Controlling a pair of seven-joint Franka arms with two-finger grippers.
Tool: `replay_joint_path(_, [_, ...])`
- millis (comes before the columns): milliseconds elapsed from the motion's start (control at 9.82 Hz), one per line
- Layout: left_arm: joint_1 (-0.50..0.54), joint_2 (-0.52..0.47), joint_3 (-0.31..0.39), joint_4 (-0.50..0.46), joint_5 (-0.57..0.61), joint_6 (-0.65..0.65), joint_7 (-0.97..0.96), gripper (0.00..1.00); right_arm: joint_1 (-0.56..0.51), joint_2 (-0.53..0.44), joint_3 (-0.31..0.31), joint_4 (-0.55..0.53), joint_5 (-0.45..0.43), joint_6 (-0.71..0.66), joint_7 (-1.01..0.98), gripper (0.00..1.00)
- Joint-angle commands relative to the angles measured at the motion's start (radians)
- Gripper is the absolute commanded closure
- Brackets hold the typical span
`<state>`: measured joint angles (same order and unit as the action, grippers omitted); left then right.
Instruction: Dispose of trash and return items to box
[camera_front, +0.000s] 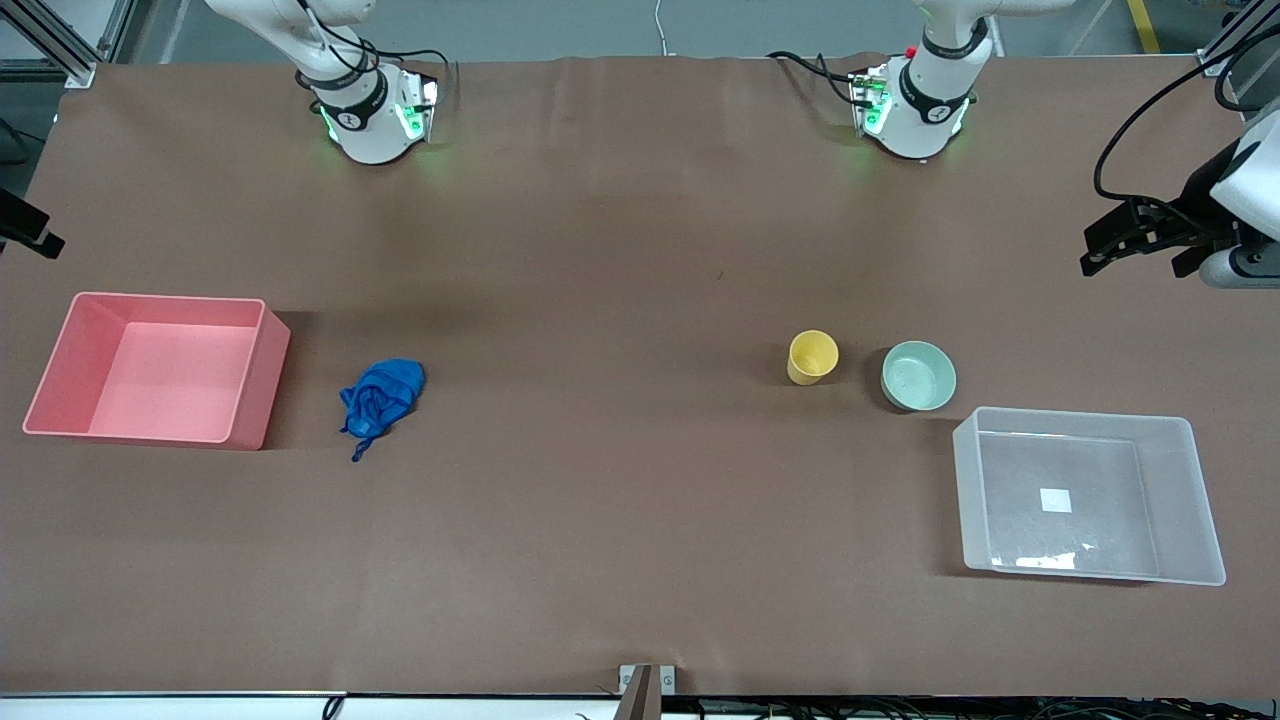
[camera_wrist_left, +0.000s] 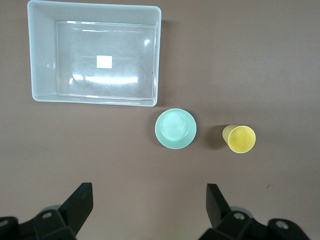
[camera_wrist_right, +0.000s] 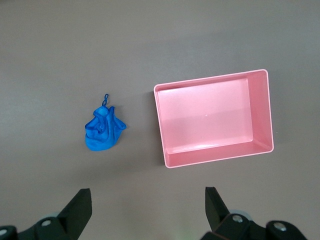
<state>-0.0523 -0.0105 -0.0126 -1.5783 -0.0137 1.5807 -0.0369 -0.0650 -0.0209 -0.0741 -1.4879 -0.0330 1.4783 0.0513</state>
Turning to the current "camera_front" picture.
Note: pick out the clear plastic bin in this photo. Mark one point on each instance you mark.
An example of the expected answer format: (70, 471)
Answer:
(1180, 500)

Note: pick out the aluminium frame profile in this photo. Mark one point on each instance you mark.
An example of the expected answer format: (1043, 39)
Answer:
(60, 45)
(1240, 35)

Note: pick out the brown table cover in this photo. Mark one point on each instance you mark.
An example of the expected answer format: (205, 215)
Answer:
(600, 400)

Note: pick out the yellow cup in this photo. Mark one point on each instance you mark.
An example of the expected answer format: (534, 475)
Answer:
(812, 357)

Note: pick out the white label sticker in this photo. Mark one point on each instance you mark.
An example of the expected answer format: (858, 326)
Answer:
(1056, 500)

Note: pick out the blue cloth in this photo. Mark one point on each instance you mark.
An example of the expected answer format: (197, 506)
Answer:
(380, 395)

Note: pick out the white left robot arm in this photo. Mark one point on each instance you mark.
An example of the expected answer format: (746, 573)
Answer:
(925, 110)

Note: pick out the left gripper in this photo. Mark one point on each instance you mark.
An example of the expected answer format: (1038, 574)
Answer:
(1192, 211)

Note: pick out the metal bracket with post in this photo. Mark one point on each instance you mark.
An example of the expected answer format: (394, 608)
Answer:
(645, 690)

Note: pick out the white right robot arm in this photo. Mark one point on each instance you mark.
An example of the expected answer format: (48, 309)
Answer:
(355, 120)

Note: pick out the pink plastic bin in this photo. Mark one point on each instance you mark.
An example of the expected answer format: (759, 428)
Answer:
(160, 385)

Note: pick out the mint green bowl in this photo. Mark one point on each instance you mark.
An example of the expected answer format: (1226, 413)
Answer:
(918, 377)

